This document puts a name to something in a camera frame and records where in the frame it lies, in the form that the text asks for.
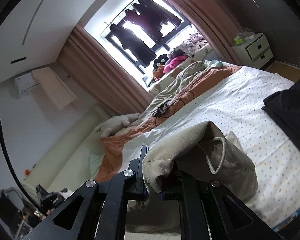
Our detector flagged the pink plush toy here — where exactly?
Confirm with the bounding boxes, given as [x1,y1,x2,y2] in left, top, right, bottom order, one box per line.
[163,56,187,73]

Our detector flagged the black cloth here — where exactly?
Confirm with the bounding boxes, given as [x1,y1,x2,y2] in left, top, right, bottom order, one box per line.
[262,76,300,153]

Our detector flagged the cream upholstered bed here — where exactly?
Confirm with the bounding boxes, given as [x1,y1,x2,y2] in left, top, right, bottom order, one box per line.
[20,60,300,233]

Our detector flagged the orange plush toy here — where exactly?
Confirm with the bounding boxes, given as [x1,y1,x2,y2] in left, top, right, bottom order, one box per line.
[152,64,165,79]

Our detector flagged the black plush toy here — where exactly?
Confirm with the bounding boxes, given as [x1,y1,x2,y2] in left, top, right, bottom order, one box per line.
[154,54,168,68]

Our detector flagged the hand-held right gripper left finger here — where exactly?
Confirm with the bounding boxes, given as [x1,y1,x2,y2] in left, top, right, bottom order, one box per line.
[22,145,150,240]

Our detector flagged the long dark hanging coat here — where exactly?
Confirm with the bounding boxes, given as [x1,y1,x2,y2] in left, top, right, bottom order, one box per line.
[110,24,157,68]

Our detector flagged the light green pillow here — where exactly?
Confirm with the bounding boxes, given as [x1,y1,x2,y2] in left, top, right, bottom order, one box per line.
[90,152,105,175]

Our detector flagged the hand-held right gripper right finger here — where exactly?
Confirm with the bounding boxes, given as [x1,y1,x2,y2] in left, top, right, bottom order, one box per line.
[161,161,282,240]

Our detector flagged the green and white clutter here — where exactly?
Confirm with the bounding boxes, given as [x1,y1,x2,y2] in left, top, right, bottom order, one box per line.
[234,27,255,46]

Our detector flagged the metal clothes rail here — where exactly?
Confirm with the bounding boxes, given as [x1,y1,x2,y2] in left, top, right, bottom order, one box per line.
[100,0,155,38]

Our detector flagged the bed with dotted sheet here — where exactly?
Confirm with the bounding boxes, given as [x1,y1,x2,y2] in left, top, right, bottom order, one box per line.
[122,66,300,228]

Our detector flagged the beige jacket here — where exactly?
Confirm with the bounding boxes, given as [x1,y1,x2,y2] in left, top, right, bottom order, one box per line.
[125,120,259,240]

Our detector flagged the pink curtain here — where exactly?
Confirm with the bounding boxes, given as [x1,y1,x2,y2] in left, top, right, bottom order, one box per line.
[57,26,153,115]
[137,0,243,64]

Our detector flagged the orange duvet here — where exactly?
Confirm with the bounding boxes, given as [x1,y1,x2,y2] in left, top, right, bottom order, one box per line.
[94,60,245,180]

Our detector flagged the window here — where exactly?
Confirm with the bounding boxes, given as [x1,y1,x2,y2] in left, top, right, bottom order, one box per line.
[84,0,193,78]

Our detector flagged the white air conditioner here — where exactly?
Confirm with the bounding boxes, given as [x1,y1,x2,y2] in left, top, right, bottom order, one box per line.
[14,71,44,98]

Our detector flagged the cream hanging towel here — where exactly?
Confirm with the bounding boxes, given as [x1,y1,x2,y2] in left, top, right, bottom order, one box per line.
[31,67,77,110]

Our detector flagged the black cable bundle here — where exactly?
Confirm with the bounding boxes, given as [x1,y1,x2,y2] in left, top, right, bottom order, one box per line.
[152,90,194,127]

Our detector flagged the dark hanging shirts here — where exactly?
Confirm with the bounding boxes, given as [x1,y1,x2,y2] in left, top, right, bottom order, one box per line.
[132,0,184,37]

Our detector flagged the cream plush toy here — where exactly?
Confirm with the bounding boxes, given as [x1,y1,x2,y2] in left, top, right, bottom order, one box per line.
[94,113,140,138]

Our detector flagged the pile of patterned clothes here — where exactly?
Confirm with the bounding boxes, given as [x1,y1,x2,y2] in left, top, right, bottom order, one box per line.
[169,33,207,58]

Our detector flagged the white nightstand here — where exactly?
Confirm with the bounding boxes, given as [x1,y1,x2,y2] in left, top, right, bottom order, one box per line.
[231,34,274,69]

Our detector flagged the thick black cable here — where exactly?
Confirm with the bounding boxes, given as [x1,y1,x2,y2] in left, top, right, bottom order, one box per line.
[0,100,50,218]

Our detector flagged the dark hanging jacket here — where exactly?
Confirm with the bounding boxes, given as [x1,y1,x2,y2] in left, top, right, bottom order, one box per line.
[124,7,165,42]

